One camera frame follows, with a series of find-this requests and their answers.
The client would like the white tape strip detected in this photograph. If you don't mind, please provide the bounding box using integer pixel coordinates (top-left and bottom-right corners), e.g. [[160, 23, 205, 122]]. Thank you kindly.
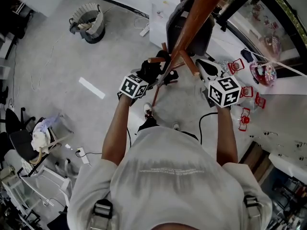
[[244, 47, 307, 78]]

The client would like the wooden chair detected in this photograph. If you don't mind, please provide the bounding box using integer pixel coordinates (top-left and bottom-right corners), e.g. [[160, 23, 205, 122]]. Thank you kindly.
[[9, 114, 75, 177]]

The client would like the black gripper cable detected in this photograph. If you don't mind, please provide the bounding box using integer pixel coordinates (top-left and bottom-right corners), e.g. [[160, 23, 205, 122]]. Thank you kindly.
[[199, 112, 219, 146], [126, 127, 132, 151]]

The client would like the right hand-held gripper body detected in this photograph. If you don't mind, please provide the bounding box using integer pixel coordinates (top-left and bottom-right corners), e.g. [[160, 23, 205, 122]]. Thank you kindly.
[[203, 73, 242, 110]]

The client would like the person's black right trouser leg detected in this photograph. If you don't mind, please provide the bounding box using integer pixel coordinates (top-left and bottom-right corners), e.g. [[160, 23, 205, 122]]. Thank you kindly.
[[179, 130, 200, 141]]

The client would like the white extension socket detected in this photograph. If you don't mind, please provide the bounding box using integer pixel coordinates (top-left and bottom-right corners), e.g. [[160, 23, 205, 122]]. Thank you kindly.
[[139, 22, 151, 37]]

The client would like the grey ribbed trash bin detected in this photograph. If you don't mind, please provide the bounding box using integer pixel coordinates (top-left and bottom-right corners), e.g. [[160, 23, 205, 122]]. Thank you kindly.
[[69, 3, 106, 45]]

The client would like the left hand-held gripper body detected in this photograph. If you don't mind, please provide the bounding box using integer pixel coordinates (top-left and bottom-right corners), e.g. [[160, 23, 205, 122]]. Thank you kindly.
[[117, 72, 158, 106]]

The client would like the dark grey hanging bag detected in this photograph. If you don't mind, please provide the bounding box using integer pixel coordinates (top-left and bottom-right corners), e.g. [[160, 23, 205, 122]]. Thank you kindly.
[[165, 0, 215, 57]]

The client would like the brown wooden coat rack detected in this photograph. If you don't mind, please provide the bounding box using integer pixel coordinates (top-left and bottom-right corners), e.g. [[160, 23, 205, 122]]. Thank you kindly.
[[147, 0, 233, 108]]

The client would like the person's light grey t-shirt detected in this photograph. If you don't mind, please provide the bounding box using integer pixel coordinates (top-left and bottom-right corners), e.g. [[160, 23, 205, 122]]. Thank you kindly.
[[66, 125, 273, 230]]

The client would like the person's white left shoe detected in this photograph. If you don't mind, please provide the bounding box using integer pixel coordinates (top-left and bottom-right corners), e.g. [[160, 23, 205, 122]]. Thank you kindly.
[[143, 102, 154, 120]]

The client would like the white locker cabinet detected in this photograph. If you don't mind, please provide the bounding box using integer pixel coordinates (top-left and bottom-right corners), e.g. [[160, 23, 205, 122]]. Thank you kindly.
[[248, 128, 307, 156]]

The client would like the pile of light clothes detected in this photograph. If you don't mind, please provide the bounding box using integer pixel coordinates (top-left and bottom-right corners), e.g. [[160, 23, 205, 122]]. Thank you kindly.
[[31, 115, 61, 153]]

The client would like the person's left forearm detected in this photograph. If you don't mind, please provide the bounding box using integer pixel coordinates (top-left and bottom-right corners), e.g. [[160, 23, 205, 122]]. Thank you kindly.
[[101, 95, 131, 167]]

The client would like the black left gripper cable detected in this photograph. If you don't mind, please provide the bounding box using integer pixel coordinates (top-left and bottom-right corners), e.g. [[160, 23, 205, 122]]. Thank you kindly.
[[126, 127, 132, 151]]

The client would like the black power strip cable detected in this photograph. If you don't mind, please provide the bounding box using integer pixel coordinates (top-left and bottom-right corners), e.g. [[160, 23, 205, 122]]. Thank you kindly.
[[75, 149, 103, 158]]

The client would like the white power strip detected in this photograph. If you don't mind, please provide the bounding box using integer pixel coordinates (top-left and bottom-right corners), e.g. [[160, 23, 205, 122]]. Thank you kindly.
[[76, 147, 92, 168]]

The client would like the grey harness strap with buckle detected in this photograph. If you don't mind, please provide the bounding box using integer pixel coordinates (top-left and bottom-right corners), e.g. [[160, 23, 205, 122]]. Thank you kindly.
[[92, 198, 114, 230], [243, 195, 261, 219]]

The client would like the person's black left trouser leg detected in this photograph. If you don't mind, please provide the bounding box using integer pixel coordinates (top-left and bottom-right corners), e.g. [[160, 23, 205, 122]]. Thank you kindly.
[[137, 117, 159, 133]]

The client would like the clear jug with red handle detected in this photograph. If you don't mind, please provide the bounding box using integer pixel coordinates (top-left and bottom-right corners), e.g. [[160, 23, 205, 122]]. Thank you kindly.
[[239, 86, 254, 98], [227, 58, 246, 76], [254, 92, 267, 110], [237, 107, 251, 132]]

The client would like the person's black trouser leg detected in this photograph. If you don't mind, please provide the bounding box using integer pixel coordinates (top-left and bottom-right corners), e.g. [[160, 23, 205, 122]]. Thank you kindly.
[[179, 130, 200, 141], [137, 117, 159, 133]]

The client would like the person's right forearm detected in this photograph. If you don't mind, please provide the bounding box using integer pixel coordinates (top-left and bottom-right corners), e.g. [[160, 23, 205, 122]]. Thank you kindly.
[[215, 105, 239, 167]]

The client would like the white cable on floor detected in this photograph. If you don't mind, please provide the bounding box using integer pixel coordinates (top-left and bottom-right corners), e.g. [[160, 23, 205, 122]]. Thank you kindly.
[[30, 34, 63, 92]]

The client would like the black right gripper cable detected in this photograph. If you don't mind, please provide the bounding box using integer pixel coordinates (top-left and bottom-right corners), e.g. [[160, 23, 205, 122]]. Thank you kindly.
[[199, 112, 219, 146]]

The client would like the small black hanging pouch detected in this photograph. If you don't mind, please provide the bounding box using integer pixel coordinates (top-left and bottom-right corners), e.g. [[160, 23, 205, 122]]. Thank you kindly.
[[164, 69, 179, 85]]

